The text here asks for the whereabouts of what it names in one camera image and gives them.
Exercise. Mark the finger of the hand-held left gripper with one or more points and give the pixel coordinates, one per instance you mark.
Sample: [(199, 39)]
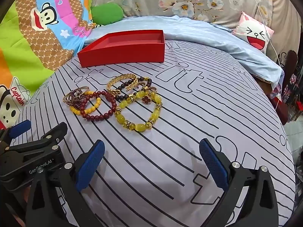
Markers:
[(20, 128), (55, 133)]

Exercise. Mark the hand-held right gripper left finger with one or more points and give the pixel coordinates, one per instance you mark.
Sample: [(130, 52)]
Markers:
[(91, 165)]

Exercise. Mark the green pillow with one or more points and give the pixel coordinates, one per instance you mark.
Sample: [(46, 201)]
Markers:
[(106, 14)]

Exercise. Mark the pink cartoon face pillow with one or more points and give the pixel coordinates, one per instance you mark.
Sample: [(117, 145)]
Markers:
[(253, 35)]

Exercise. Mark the red cardboard box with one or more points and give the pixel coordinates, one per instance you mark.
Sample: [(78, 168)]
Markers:
[(118, 56)]

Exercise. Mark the black metal chair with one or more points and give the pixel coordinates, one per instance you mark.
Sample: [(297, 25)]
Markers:
[(291, 63)]

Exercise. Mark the beige cloth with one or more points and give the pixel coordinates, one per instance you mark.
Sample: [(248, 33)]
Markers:
[(284, 16)]

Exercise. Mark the rose gold bangle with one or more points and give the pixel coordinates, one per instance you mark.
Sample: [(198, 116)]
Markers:
[(71, 96)]

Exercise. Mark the light blue blanket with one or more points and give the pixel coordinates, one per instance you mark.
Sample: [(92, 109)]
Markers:
[(189, 30)]

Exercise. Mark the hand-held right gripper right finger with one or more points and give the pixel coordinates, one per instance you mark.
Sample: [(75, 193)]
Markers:
[(213, 165)]

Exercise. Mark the grey striped bed sheet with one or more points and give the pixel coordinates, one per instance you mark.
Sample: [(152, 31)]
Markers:
[(165, 146)]

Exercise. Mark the cartoon monkey blanket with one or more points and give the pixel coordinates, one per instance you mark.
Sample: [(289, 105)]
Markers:
[(35, 52)]

